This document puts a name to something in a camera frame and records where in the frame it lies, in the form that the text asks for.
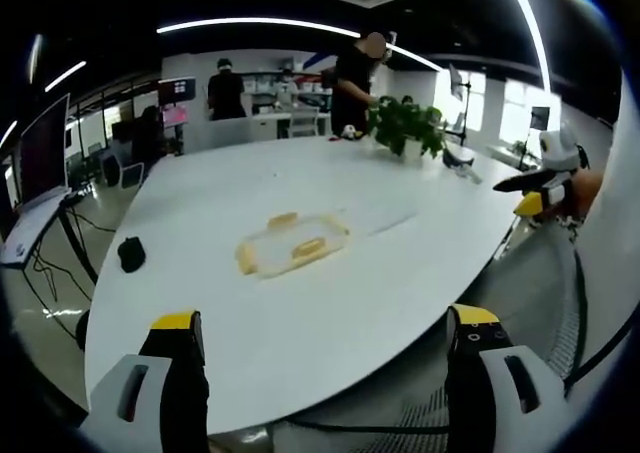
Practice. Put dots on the green potted plant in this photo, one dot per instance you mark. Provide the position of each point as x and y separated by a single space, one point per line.
407 125

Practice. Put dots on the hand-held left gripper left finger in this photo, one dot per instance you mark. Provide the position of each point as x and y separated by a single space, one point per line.
150 398

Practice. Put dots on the small black object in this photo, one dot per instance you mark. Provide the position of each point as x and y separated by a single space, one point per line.
131 254

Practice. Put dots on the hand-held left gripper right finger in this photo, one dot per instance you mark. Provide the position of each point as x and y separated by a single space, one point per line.
480 393

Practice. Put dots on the black and white tool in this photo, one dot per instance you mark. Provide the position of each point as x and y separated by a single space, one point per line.
460 164

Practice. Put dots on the large display screen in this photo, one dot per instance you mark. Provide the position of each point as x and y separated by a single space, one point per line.
44 153

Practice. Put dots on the white side desk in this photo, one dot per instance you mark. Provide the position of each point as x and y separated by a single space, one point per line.
27 228

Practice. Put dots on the monitor on tripod stand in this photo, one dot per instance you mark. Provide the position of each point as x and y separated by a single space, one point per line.
461 93

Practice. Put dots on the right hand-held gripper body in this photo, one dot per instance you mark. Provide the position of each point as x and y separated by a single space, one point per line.
559 148

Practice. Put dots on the person's right hand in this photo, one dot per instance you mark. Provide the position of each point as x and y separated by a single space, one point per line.
589 189

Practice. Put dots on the dark screen on stand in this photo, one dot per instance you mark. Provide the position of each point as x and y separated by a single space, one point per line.
176 92

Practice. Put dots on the clear plastic food container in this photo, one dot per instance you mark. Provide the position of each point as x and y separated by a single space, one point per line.
295 245

